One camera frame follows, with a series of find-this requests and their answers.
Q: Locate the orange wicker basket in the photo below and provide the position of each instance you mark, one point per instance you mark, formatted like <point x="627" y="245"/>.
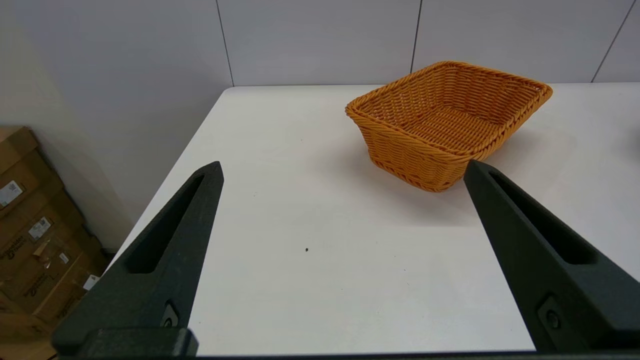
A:
<point x="450" y="125"/>

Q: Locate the brown cardboard box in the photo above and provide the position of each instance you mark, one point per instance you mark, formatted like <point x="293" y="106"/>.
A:
<point x="30" y="245"/>
<point x="20" y="332"/>
<point x="22" y="167"/>
<point x="55" y="290"/>

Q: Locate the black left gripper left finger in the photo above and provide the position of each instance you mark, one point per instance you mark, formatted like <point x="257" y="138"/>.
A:
<point x="150" y="290"/>

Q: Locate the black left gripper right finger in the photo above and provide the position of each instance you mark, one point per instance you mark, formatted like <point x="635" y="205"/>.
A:
<point x="530" y="260"/>

